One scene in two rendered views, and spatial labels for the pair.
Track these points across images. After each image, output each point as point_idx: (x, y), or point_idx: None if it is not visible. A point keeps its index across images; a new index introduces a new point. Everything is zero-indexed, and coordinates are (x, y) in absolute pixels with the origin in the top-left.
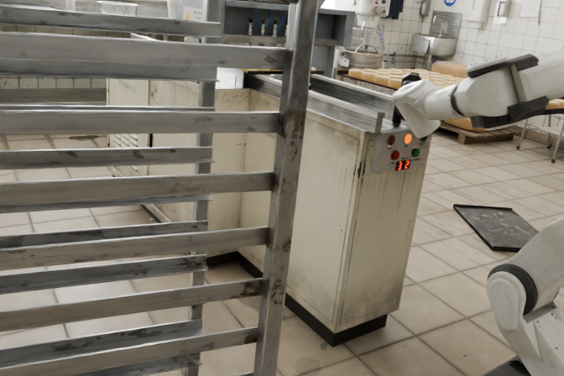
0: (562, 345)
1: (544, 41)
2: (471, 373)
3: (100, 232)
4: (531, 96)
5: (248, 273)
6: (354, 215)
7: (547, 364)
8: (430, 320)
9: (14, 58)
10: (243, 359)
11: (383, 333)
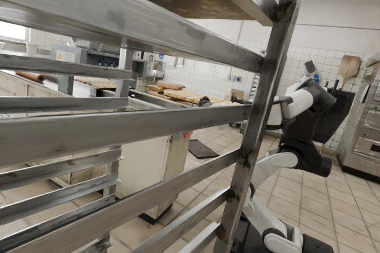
0: (262, 208)
1: (196, 74)
2: (212, 220)
3: (36, 228)
4: (292, 116)
5: (98, 192)
6: (167, 161)
7: (259, 218)
8: (188, 197)
9: (43, 158)
10: (109, 249)
11: (172, 210)
